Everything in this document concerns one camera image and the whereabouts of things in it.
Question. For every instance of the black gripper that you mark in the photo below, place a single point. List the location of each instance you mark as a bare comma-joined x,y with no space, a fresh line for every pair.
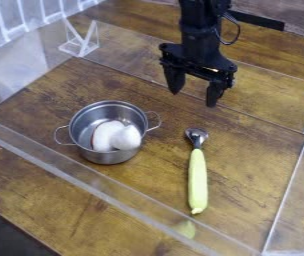
196,57

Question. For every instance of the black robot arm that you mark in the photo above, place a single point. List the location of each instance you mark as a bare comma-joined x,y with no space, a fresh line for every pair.
201,12

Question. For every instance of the white mushroom toy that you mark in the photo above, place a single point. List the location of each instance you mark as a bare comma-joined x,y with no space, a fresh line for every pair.
114,136

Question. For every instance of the small steel pot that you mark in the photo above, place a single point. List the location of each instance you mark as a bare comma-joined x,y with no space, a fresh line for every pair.
76,134

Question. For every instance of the black bar on wall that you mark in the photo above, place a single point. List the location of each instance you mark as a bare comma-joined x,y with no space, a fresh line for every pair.
257,20

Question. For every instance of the clear acrylic enclosure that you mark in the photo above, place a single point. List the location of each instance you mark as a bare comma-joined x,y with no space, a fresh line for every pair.
126,209

